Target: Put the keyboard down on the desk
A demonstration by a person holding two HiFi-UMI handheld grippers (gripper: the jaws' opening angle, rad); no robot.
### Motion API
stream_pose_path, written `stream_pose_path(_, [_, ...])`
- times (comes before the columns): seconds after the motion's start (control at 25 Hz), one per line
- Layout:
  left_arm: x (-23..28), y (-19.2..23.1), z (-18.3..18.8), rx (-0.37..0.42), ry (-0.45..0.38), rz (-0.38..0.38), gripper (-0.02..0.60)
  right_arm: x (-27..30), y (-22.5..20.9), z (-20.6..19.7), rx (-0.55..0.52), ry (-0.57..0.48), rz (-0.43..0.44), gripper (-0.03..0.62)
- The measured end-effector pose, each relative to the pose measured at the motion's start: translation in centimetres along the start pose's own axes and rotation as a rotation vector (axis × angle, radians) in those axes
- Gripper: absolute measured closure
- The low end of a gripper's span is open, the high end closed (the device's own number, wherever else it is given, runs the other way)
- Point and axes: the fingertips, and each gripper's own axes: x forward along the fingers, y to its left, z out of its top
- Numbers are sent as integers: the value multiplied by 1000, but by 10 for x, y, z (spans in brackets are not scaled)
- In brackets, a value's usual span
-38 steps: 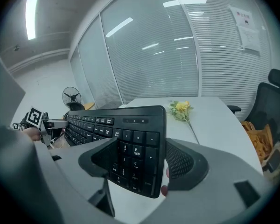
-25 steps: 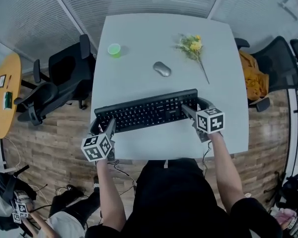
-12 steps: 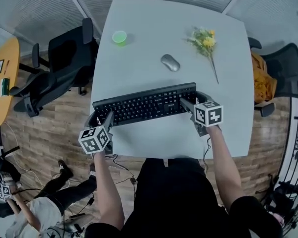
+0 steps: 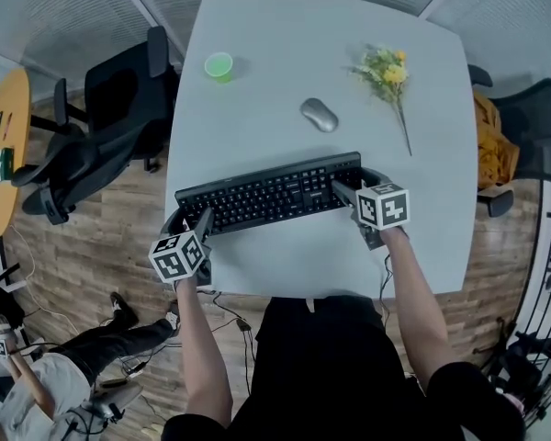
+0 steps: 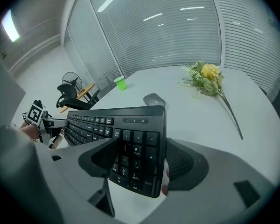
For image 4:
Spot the white floor cable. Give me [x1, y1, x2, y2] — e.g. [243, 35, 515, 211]
[8, 225, 63, 316]

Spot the green cup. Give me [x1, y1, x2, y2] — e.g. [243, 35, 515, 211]
[204, 51, 234, 85]

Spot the round wooden side table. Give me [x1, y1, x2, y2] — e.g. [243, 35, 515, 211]
[0, 67, 32, 237]

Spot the black mesh office chair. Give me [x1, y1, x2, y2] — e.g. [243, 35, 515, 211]
[467, 64, 551, 218]

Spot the grey table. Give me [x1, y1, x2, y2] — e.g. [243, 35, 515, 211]
[163, 0, 479, 300]

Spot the yellow flower bouquet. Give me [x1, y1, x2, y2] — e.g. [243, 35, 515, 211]
[342, 42, 414, 158]

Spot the black padded office chair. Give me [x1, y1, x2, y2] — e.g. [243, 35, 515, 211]
[11, 25, 181, 227]

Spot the person's black clothed body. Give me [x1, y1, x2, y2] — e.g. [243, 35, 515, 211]
[163, 295, 527, 441]

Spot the black keyboard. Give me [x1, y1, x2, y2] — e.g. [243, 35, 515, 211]
[174, 151, 364, 237]

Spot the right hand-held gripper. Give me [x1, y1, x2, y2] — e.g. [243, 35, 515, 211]
[330, 167, 410, 252]

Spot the orange jacket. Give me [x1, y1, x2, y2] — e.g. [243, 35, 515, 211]
[472, 88, 520, 190]

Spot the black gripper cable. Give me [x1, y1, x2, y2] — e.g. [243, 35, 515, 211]
[378, 253, 395, 325]
[197, 289, 258, 394]

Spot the grey computer mouse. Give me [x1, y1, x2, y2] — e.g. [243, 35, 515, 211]
[300, 96, 340, 133]

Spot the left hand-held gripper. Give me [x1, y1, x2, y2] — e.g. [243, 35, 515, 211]
[148, 207, 216, 288]

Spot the green and white box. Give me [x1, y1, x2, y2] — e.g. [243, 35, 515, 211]
[0, 148, 16, 184]

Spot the person's left forearm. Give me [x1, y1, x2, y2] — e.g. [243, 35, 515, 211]
[174, 276, 234, 429]

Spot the person's right forearm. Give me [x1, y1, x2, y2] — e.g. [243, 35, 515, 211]
[378, 226, 455, 397]

